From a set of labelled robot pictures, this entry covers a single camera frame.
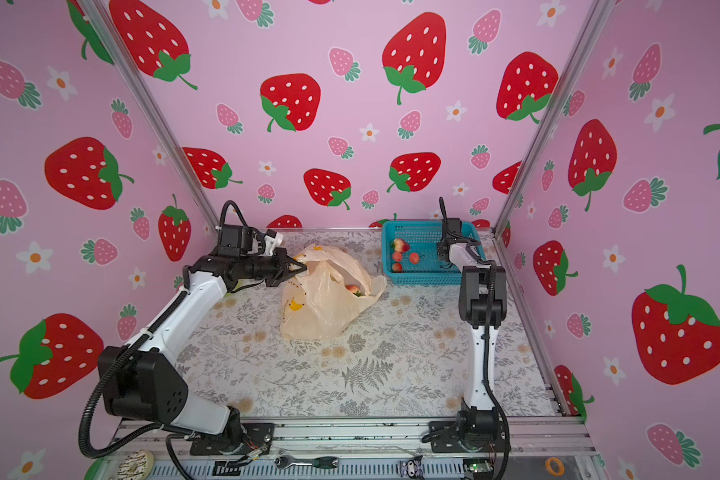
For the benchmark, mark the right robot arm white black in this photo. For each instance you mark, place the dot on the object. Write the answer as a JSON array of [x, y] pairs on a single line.
[[483, 306]]

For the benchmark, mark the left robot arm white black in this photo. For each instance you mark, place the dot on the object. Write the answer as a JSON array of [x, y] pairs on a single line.
[[139, 380]]

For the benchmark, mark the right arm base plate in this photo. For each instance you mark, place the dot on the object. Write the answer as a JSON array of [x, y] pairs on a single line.
[[443, 438]]

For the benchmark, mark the small cartoon figure sticker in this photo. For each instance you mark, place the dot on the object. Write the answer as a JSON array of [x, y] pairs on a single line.
[[411, 468]]

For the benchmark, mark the fake peach half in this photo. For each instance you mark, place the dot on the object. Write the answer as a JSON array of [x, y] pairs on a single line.
[[400, 245]]

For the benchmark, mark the teal plastic basket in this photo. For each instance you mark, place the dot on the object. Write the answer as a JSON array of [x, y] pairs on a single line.
[[422, 236]]

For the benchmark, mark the red fake apple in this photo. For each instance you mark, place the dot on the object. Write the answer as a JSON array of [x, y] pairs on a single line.
[[355, 290]]

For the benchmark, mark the banana print plastic bag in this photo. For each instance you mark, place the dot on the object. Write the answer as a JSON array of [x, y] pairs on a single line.
[[316, 305]]

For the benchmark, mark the ratchet wrench green handle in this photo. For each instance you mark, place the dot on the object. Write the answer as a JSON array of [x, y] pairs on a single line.
[[322, 463]]

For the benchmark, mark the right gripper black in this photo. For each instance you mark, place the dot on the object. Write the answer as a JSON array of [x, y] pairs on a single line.
[[443, 243]]

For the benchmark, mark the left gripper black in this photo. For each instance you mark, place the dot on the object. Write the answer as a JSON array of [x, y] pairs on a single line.
[[281, 261]]

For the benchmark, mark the aluminium rail frame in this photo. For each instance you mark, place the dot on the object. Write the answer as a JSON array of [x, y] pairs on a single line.
[[371, 448]]

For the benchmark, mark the green circuit board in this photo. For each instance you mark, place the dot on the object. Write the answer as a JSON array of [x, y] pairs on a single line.
[[478, 469]]

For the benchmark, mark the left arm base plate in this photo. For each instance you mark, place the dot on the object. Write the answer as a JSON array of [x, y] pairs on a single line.
[[236, 440]]

